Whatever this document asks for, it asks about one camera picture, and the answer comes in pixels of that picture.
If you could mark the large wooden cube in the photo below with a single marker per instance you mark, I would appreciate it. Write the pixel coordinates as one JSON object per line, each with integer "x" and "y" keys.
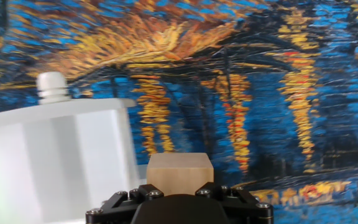
{"x": 179, "y": 172}

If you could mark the starry night painting cloth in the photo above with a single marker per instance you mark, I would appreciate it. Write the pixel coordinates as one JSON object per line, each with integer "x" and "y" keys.
{"x": 259, "y": 109}

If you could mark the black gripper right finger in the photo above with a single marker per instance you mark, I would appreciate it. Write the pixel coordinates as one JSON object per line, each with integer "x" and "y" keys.
{"x": 247, "y": 205}

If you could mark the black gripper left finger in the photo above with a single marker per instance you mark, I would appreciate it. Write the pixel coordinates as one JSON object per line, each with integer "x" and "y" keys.
{"x": 117, "y": 205}

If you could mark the white drawer with knob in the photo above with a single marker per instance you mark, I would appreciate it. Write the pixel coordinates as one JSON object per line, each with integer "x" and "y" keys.
{"x": 48, "y": 155}

